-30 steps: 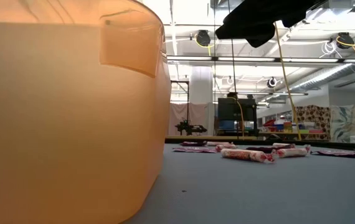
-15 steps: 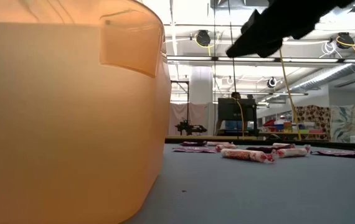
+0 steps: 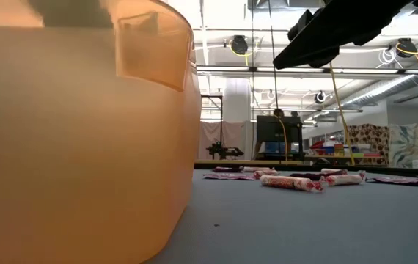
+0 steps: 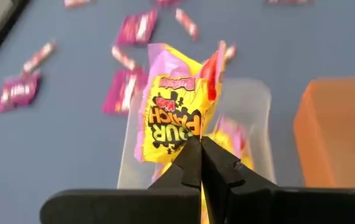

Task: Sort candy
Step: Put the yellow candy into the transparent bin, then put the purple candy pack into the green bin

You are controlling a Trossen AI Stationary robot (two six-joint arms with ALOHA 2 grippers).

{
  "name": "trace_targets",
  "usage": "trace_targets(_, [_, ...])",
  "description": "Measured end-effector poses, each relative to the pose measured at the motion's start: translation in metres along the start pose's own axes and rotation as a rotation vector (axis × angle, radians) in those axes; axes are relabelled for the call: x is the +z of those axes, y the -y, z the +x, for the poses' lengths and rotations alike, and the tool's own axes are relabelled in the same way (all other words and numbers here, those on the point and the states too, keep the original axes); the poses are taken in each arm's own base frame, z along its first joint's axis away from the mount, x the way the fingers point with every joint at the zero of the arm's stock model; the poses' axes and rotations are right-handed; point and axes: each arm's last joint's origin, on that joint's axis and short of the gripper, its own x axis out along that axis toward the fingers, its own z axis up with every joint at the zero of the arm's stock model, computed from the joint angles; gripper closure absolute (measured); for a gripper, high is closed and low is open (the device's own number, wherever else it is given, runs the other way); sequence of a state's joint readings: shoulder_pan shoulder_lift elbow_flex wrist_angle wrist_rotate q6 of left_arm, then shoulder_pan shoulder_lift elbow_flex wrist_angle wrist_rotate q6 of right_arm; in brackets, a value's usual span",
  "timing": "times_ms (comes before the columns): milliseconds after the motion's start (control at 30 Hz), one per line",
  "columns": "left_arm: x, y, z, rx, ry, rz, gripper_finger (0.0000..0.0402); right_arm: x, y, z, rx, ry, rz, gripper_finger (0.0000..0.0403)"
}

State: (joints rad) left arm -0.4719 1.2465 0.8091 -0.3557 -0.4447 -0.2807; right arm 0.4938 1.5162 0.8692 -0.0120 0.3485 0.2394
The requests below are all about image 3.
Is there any leaf pattern cloth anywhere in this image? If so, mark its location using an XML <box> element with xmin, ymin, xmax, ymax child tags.
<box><xmin>388</xmin><ymin>122</ymin><xmax>418</xmax><ymax>166</ymax></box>

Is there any orange plastic bin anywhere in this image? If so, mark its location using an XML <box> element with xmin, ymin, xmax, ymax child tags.
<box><xmin>0</xmin><ymin>0</ymin><xmax>202</xmax><ymax>264</ymax></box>

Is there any white column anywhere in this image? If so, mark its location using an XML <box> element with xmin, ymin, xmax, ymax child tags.
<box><xmin>223</xmin><ymin>77</ymin><xmax>251</xmax><ymax>124</ymax></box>

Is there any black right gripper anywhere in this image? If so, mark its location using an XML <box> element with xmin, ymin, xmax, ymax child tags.
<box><xmin>273</xmin><ymin>0</ymin><xmax>418</xmax><ymax>70</ymax></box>

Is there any black flat screen monitor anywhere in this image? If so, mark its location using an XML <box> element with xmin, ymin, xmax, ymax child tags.
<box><xmin>255</xmin><ymin>115</ymin><xmax>304</xmax><ymax>161</ymax></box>

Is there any thin black hanging cable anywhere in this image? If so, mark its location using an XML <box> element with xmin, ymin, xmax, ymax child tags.
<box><xmin>249</xmin><ymin>0</ymin><xmax>256</xmax><ymax>162</ymax></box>

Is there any silver ceiling duct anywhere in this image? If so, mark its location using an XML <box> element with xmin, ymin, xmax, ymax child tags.
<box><xmin>335</xmin><ymin>62</ymin><xmax>418</xmax><ymax>107</ymax></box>

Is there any brown floral cloth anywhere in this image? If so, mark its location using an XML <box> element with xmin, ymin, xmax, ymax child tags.
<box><xmin>346</xmin><ymin>123</ymin><xmax>390</xmax><ymax>166</ymax></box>

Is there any white curtain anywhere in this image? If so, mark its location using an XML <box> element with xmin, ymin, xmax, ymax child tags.
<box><xmin>198</xmin><ymin>120</ymin><xmax>257</xmax><ymax>161</ymax></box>

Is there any black hanging power cable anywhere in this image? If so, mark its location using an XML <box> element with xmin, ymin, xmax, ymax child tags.
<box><xmin>267</xmin><ymin>0</ymin><xmax>282</xmax><ymax>165</ymax></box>

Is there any clear plastic bin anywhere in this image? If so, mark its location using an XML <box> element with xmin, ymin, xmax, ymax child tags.
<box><xmin>115</xmin><ymin>10</ymin><xmax>192</xmax><ymax>92</ymax></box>

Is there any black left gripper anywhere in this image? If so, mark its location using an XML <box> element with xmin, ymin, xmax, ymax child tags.
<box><xmin>29</xmin><ymin>0</ymin><xmax>114</xmax><ymax>29</ymax></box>

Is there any yellow hanging cable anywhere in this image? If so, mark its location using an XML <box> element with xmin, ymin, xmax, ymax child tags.
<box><xmin>329</xmin><ymin>62</ymin><xmax>356</xmax><ymax>166</ymax></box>

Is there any white coiled cable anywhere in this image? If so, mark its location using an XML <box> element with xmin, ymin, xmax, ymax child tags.
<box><xmin>377</xmin><ymin>47</ymin><xmax>400</xmax><ymax>69</ymax></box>

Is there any thin yellow cable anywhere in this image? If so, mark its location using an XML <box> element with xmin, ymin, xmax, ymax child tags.
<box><xmin>274</xmin><ymin>115</ymin><xmax>289</xmax><ymax>162</ymax></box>

